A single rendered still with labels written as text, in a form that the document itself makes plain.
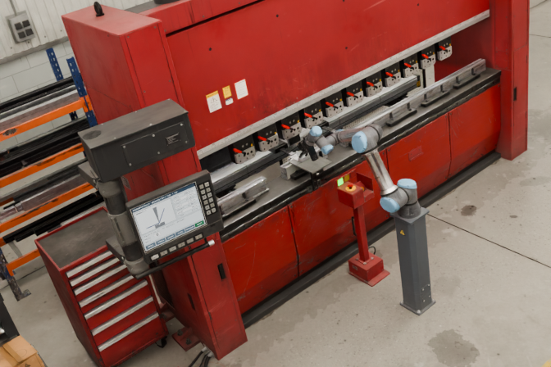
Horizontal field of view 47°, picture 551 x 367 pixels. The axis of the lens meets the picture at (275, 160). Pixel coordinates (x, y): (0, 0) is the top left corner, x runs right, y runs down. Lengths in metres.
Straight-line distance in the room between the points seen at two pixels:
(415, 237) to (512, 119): 2.16
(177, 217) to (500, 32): 3.43
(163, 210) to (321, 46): 1.75
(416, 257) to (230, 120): 1.49
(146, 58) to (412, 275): 2.22
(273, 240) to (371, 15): 1.73
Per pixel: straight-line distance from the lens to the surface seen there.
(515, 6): 5.62
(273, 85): 4.15
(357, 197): 4.40
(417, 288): 4.41
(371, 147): 3.82
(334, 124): 4.96
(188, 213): 3.29
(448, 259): 4.98
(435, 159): 5.41
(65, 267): 4.03
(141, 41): 3.39
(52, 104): 5.31
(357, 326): 4.50
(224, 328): 4.36
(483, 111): 5.76
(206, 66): 3.84
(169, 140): 3.12
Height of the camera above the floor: 3.12
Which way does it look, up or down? 28 degrees down
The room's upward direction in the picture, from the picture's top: 11 degrees counter-clockwise
